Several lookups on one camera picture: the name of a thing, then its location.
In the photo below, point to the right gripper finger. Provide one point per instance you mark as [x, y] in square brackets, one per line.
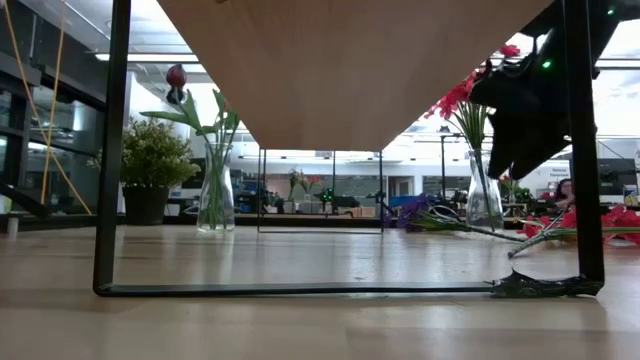
[501, 145]
[537, 155]

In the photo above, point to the black tape piece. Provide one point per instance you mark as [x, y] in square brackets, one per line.
[530, 289]

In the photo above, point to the black metal rig frame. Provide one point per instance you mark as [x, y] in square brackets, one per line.
[300, 220]

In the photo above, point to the distant artificial flowers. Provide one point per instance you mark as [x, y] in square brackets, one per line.
[312, 179]

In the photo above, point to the person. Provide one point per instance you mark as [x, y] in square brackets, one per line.
[565, 192]

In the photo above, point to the red artificial flower bunch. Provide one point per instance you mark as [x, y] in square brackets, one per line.
[617, 220]
[452, 97]

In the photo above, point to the blue storage bins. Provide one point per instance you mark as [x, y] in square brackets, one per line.
[407, 200]

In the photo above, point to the potted green plant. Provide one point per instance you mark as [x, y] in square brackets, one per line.
[155, 155]

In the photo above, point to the dark purple artificial tulip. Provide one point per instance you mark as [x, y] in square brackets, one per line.
[176, 75]

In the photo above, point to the clear glass vase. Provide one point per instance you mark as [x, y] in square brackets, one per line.
[484, 200]
[216, 200]

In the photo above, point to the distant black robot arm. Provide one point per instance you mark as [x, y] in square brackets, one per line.
[345, 201]

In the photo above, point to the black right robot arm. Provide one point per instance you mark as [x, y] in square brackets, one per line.
[552, 37]

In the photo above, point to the purple artificial flower bunch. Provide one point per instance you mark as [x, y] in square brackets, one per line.
[412, 207]

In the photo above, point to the wooden shelf black legs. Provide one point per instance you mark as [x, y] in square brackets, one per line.
[350, 75]

